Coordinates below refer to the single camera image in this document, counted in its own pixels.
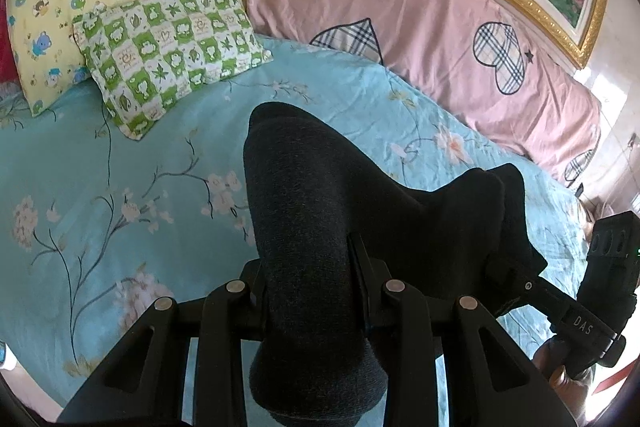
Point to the pink quilt with plaid hearts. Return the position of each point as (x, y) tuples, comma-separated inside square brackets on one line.
[(469, 56)]

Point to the light blue floral bedsheet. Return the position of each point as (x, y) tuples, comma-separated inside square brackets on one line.
[(95, 227)]

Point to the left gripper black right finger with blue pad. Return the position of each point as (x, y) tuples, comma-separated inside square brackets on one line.
[(489, 379)]

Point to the person's right hand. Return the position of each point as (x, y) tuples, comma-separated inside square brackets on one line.
[(548, 359)]

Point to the green white checkered pillow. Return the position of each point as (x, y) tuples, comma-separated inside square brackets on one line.
[(146, 55)]

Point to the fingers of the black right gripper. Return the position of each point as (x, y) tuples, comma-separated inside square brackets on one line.
[(520, 290)]

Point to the black pants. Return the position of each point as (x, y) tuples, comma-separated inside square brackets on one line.
[(314, 197)]

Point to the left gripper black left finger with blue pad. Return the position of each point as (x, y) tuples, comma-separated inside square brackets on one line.
[(140, 382)]

